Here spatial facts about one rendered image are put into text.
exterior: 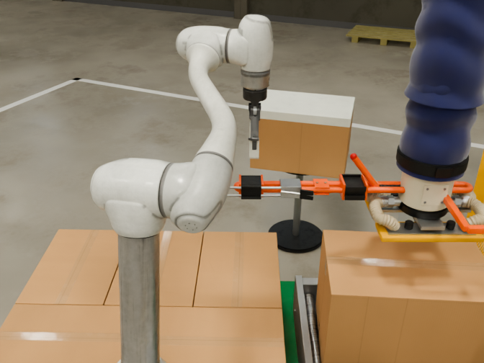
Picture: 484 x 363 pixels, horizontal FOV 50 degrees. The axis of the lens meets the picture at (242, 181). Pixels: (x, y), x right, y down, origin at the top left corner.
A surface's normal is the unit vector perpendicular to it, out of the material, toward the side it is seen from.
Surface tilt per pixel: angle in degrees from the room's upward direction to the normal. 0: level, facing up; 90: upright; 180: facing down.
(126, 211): 82
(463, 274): 0
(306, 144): 90
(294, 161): 90
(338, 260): 0
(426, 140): 76
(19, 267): 0
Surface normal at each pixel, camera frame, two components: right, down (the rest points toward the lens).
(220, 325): 0.00, -0.88
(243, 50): -0.34, 0.45
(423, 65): -0.78, 0.37
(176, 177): 0.00, -0.58
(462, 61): 0.07, 0.31
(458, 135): 0.28, 0.21
